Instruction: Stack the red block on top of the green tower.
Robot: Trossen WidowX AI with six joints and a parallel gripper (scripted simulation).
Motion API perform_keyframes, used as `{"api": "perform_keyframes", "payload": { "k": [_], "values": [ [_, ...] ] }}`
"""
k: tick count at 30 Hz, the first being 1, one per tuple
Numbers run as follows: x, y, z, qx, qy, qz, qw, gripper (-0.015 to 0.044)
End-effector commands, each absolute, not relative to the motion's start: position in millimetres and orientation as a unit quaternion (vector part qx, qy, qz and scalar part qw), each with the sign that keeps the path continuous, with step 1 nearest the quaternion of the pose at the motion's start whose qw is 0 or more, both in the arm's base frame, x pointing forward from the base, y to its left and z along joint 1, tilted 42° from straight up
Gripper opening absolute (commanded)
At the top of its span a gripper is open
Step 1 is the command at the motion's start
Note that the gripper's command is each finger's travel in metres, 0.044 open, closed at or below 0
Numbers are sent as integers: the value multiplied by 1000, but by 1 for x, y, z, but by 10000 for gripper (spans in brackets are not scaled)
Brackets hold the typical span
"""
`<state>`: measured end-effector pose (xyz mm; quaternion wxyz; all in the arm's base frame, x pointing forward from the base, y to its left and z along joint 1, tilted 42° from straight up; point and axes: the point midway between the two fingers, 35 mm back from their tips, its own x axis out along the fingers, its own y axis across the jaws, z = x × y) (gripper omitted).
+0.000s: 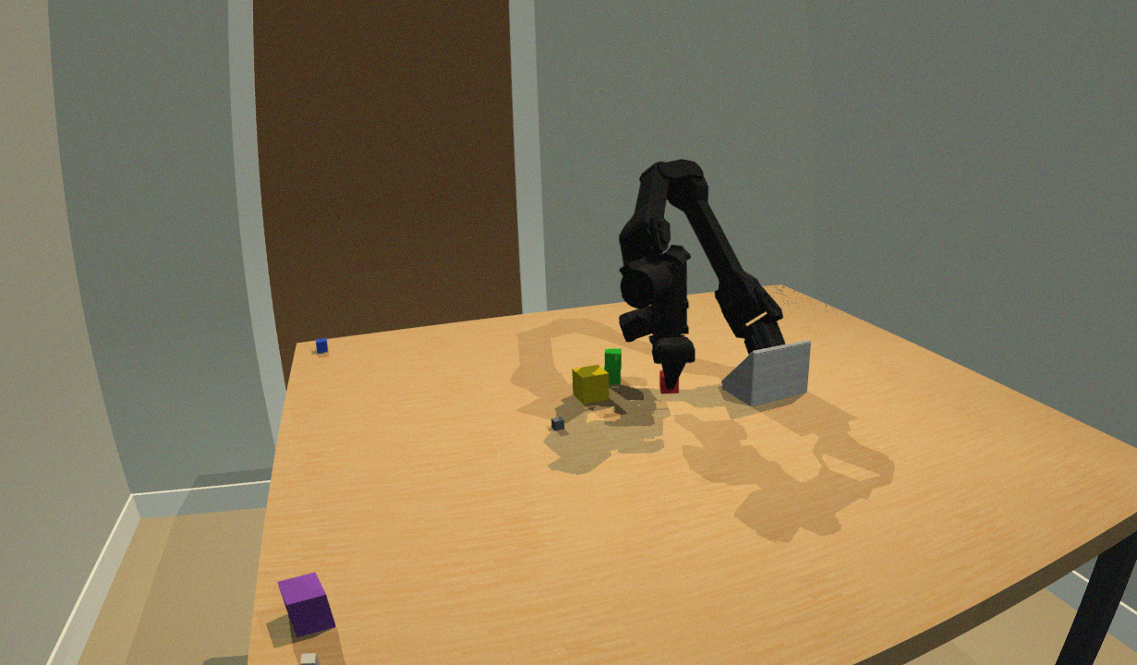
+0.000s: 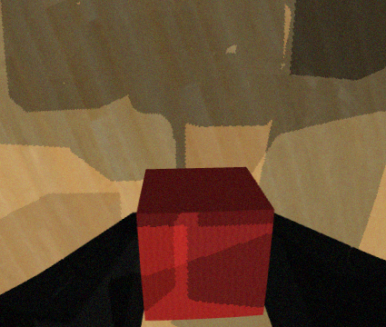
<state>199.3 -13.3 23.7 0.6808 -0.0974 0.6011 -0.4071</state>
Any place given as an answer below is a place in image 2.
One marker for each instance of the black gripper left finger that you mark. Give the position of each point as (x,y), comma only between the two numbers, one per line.
(98,285)

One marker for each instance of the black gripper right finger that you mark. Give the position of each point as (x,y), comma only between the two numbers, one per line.
(317,281)

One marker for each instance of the dark red block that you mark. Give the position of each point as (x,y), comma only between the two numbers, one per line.
(204,238)

